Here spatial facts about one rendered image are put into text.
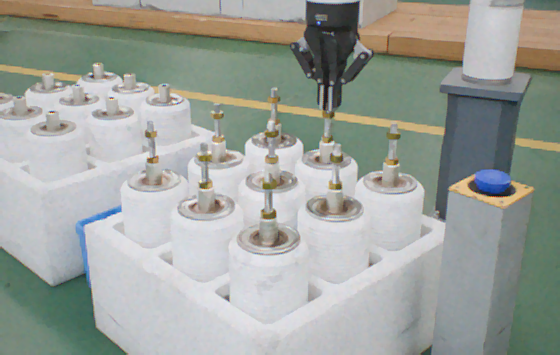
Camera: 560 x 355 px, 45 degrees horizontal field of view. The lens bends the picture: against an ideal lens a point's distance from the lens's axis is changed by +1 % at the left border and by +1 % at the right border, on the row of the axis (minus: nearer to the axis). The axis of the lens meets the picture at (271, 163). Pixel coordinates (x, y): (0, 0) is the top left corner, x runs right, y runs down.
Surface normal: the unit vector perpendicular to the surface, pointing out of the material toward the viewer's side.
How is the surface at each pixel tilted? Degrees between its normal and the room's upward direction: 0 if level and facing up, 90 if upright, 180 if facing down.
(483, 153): 90
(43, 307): 0
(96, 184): 90
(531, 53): 90
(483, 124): 90
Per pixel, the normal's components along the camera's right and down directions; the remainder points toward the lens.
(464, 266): -0.72, 0.26
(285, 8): -0.43, 0.34
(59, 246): 0.71, 0.27
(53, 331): 0.00, -0.92
